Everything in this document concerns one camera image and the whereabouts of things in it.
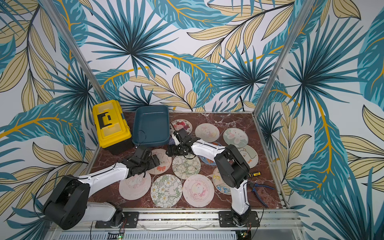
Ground pink unicorn ring coaster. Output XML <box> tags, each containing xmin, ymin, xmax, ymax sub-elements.
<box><xmin>183</xmin><ymin>174</ymin><xmax>215</xmax><ymax>208</ymax></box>

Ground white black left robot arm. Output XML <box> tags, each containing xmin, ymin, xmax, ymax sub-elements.
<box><xmin>42</xmin><ymin>146</ymin><xmax>160</xmax><ymax>230</ymax></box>

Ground unicorn on moon coaster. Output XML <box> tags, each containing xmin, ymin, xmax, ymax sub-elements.
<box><xmin>195</xmin><ymin>123</ymin><xmax>220</xmax><ymax>143</ymax></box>

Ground cream cat flower coaster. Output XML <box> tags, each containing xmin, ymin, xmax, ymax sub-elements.
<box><xmin>238</xmin><ymin>145</ymin><xmax>259</xmax><ymax>169</ymax></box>

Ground aluminium front rail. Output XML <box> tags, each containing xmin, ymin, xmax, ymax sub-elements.
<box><xmin>44</xmin><ymin>208</ymin><xmax>305</xmax><ymax>232</ymax></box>

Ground floral rose coaster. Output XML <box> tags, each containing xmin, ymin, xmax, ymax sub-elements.
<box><xmin>170</xmin><ymin>119</ymin><xmax>193</xmax><ymax>136</ymax></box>

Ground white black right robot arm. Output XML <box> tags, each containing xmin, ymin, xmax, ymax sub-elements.
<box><xmin>166</xmin><ymin>129</ymin><xmax>252</xmax><ymax>227</ymax></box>

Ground peach bunny bow coaster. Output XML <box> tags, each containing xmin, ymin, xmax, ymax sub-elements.
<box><xmin>147</xmin><ymin>149</ymin><xmax>172</xmax><ymax>175</ymax></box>

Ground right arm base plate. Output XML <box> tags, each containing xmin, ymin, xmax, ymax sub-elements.
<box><xmin>218</xmin><ymin>211</ymin><xmax>260</xmax><ymax>228</ymax></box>

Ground teal plastic storage box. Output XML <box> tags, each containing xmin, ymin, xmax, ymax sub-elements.
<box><xmin>132</xmin><ymin>105</ymin><xmax>170</xmax><ymax>148</ymax></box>

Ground green white flower coaster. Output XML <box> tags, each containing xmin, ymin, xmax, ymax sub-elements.
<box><xmin>151</xmin><ymin>175</ymin><xmax>183</xmax><ymax>208</ymax></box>

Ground silver aluminium left post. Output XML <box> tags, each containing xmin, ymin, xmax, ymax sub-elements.
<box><xmin>41</xmin><ymin>0</ymin><xmax>108</xmax><ymax>102</ymax></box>

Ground cream blue doodle coaster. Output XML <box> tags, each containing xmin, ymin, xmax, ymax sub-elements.
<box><xmin>212</xmin><ymin>168</ymin><xmax>231</xmax><ymax>195</ymax></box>

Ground green bunny coaster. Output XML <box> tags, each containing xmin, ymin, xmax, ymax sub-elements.
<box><xmin>223</xmin><ymin>128</ymin><xmax>249</xmax><ymax>148</ymax></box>

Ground yellow black screwdriver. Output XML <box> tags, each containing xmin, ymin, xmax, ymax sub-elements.
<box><xmin>249</xmin><ymin>172</ymin><xmax>261</xmax><ymax>178</ymax></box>

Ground silver aluminium corner post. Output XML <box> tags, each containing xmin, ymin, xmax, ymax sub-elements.
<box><xmin>253</xmin><ymin>1</ymin><xmax>315</xmax><ymax>118</ymax></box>

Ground blue denim cartoon coaster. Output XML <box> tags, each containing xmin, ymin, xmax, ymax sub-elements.
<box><xmin>199</xmin><ymin>142</ymin><xmax>223</xmax><ymax>166</ymax></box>

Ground pink rainbow unicorn coaster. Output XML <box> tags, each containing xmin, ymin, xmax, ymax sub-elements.
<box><xmin>119</xmin><ymin>173</ymin><xmax>152</xmax><ymax>201</ymax></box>

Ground green outline bear coaster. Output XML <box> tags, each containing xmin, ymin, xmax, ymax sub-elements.
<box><xmin>172</xmin><ymin>155</ymin><xmax>201</xmax><ymax>180</ymax></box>

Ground yellow plastic toolbox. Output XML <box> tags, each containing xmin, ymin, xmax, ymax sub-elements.
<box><xmin>93</xmin><ymin>100</ymin><xmax>134</xmax><ymax>155</ymax></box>

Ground blue handled pliers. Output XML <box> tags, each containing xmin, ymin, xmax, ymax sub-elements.
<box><xmin>247</xmin><ymin>181</ymin><xmax>275</xmax><ymax>208</ymax></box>

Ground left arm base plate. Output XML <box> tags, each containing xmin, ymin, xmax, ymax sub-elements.
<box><xmin>95</xmin><ymin>212</ymin><xmax>139</xmax><ymax>229</ymax></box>

